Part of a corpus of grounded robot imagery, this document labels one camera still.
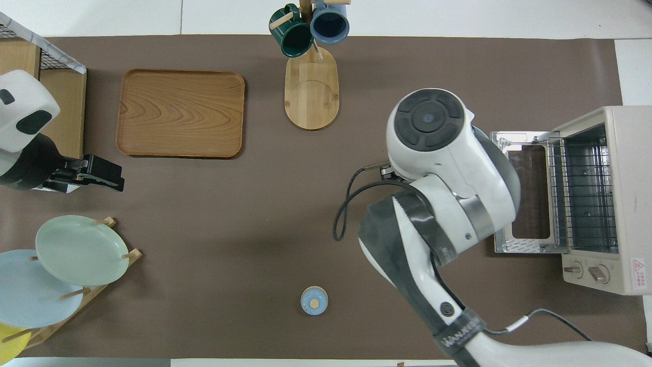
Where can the beige toaster oven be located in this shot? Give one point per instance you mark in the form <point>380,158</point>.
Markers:
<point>631,153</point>

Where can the yellow plate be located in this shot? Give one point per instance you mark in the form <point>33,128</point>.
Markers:
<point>10,344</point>

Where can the pale green plate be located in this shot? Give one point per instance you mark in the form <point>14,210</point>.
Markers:
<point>79,250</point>

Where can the red warning sticker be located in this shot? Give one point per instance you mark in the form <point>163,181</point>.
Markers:
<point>639,273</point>

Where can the wooden plate rack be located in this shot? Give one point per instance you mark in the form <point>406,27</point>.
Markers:
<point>86,300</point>

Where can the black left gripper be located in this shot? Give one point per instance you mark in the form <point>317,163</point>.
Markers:
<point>102,173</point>

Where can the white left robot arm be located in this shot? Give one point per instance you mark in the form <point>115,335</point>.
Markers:
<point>23,102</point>

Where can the rectangular wooden tray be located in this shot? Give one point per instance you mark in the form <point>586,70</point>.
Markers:
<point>181,113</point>

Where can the glass oven door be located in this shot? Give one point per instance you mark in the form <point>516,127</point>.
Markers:
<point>532,168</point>

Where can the blue grey mug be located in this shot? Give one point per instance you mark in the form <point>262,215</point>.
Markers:
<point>329,23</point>

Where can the silver oven knob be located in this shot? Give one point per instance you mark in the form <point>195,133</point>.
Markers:
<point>599,274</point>
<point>573,270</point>

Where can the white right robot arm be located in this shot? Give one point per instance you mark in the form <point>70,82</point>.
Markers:
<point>438,153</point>

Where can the brown table mat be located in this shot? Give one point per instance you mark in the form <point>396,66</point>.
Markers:
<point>254,229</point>

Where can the wooden mug tree stand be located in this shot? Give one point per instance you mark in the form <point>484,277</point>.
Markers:
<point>311,97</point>

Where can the dark green mug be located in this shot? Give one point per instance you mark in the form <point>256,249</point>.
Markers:
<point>293,38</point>

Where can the light blue large plate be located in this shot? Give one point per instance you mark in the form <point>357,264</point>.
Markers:
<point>30,300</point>

